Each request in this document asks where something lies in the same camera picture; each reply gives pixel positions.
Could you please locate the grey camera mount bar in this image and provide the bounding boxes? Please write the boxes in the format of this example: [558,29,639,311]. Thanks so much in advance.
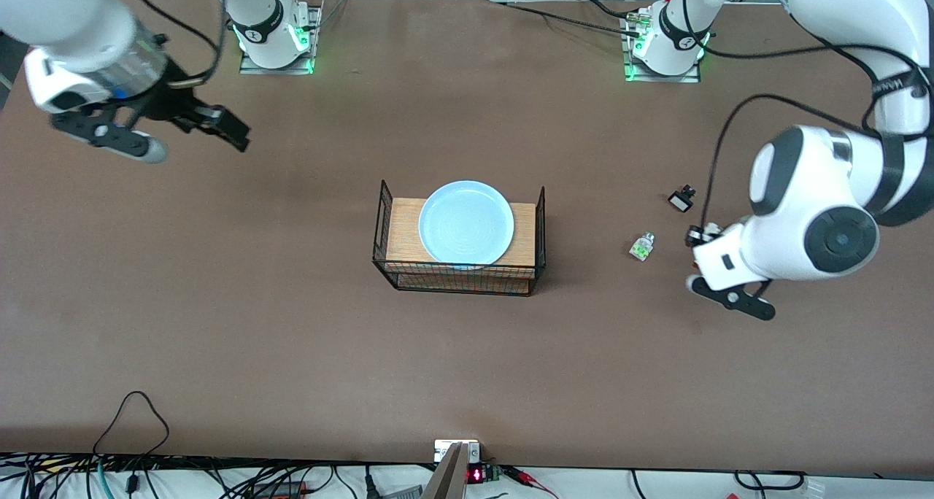
[422,443,468,499]

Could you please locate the small metal bracket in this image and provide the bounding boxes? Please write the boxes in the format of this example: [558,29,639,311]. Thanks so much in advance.
[434,439,481,463]

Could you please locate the black power adapter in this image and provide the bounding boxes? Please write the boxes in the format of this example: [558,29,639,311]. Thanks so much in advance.
[252,482,307,499]

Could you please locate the black looped cable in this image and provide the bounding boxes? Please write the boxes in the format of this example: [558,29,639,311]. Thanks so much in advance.
[93,390,171,460]

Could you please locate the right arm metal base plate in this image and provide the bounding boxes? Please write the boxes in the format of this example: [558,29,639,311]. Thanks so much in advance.
[239,3,323,75]

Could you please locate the black wire rack wooden shelf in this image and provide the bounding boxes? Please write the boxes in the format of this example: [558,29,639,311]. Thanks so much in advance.
[372,180,547,297]

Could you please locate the red clip leads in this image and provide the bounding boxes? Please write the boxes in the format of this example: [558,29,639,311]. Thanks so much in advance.
[503,466,559,499]

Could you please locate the black coiled cable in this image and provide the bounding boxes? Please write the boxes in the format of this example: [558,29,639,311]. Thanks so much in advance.
[733,470,806,491]

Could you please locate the light blue plate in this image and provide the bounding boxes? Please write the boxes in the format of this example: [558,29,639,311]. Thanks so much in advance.
[418,181,515,266]

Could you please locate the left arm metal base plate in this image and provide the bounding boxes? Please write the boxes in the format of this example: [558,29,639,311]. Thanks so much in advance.
[620,14,702,84]

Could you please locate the black table cable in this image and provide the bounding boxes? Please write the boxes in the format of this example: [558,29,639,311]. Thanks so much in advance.
[580,0,661,20]
[500,1,643,39]

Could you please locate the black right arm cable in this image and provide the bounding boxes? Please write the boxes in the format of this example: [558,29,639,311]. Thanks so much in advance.
[177,0,228,88]
[126,0,220,51]

